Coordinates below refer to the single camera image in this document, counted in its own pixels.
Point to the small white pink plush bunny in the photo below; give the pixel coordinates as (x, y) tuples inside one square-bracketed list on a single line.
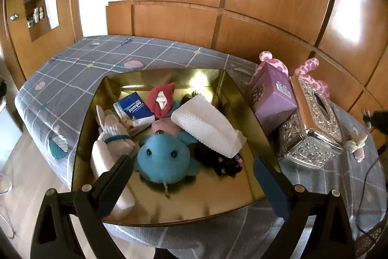
[(357, 142)]

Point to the white gloves with blue band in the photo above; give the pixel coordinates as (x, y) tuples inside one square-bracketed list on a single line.
[(113, 130)]

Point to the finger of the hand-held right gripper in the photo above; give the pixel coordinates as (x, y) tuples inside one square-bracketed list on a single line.
[(377, 121)]

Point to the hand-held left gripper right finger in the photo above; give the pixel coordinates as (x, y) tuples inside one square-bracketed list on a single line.
[(269, 186)]

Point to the clear plastic chair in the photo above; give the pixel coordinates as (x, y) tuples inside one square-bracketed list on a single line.
[(5, 186)]

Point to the blue tissue packet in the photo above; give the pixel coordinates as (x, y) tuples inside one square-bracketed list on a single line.
[(133, 105)]

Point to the red cloth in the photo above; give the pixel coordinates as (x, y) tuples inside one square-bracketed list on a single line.
[(154, 96)]

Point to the blue plush toy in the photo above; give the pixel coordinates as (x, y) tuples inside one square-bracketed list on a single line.
[(163, 159)]

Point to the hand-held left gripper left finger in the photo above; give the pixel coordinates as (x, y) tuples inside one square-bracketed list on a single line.
[(118, 180)]

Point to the grey checked tablecloth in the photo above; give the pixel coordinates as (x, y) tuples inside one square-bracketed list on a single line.
[(69, 64)]

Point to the silver ornate tissue box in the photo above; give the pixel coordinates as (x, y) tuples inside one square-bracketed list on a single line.
[(315, 125)]

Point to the black furry toy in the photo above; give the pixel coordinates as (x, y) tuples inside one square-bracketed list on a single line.
[(218, 162)]

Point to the gold metal tray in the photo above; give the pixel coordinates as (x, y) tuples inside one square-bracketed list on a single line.
[(175, 204)]

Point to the pink spotted plush toy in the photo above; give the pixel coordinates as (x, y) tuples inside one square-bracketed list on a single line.
[(318, 84)]

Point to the white paper towel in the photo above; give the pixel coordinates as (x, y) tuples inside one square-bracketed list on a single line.
[(203, 122)]

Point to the purple tissue box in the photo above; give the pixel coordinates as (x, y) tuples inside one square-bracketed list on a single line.
[(272, 95)]

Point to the metal door knob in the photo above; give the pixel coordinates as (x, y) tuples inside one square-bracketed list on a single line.
[(13, 17)]

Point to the wall shelf niche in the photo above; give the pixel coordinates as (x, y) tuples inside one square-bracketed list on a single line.
[(35, 1)]

